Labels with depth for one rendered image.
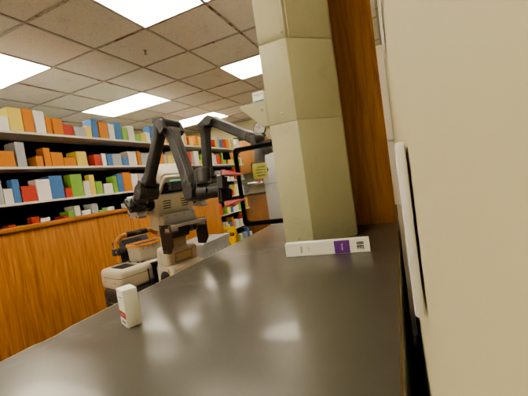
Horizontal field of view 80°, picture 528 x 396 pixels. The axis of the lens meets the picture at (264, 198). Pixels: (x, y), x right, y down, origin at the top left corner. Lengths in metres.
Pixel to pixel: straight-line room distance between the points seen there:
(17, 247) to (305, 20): 2.26
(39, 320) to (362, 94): 2.51
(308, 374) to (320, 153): 0.89
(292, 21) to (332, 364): 1.14
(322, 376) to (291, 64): 1.03
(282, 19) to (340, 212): 0.75
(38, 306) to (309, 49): 2.40
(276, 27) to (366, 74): 0.48
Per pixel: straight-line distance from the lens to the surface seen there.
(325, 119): 1.27
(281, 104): 1.23
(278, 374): 0.50
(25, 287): 2.74
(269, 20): 1.34
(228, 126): 1.84
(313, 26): 1.37
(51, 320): 2.86
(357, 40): 1.61
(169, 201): 1.88
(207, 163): 1.97
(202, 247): 3.33
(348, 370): 0.49
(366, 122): 1.53
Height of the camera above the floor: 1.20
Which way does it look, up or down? 3 degrees down
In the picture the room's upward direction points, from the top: 8 degrees counter-clockwise
